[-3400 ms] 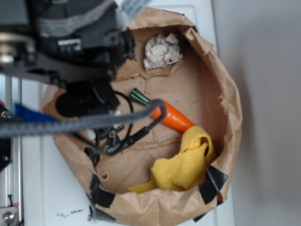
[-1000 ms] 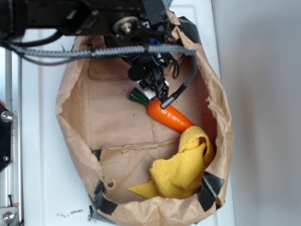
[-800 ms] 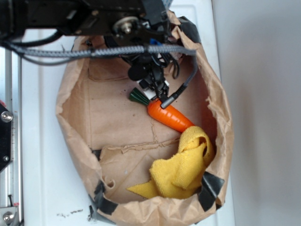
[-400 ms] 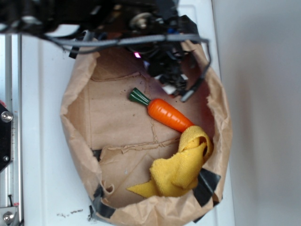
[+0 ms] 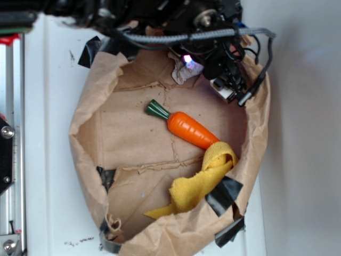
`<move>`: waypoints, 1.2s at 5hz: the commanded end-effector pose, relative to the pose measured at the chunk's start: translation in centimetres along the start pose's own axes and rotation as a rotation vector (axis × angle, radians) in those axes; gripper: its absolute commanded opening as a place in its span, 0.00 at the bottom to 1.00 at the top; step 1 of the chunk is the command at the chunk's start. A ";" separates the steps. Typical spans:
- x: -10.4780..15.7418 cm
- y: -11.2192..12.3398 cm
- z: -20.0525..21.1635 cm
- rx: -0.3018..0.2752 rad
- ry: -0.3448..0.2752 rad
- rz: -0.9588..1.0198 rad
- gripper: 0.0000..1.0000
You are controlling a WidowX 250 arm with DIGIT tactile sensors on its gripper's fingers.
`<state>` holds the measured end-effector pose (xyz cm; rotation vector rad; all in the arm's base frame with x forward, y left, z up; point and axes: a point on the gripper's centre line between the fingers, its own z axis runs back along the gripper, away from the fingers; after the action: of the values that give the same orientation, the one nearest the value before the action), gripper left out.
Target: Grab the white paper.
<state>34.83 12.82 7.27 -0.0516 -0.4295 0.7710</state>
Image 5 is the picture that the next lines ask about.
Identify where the yellow cloth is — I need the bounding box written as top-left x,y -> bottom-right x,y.
143,141 -> 239,220

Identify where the brown paper bag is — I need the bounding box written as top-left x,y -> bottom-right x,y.
69,50 -> 271,255

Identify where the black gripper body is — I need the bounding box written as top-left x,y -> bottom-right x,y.
175,42 -> 246,88

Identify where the orange toy carrot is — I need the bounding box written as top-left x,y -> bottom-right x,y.
145,100 -> 220,149

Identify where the white paper ball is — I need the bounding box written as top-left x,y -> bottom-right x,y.
167,52 -> 204,85

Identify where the white plastic tray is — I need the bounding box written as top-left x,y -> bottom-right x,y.
23,13 -> 267,256

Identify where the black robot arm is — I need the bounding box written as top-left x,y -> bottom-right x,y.
1,1 -> 250,105

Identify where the black bracket with bolts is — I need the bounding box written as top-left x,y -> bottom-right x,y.
0,114 -> 15,195

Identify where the grey braided cable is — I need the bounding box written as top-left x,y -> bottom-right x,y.
106,26 -> 277,107

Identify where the aluminium frame rail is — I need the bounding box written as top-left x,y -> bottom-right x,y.
1,35 -> 27,255

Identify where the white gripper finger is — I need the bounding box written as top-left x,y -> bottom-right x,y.
210,77 -> 237,103

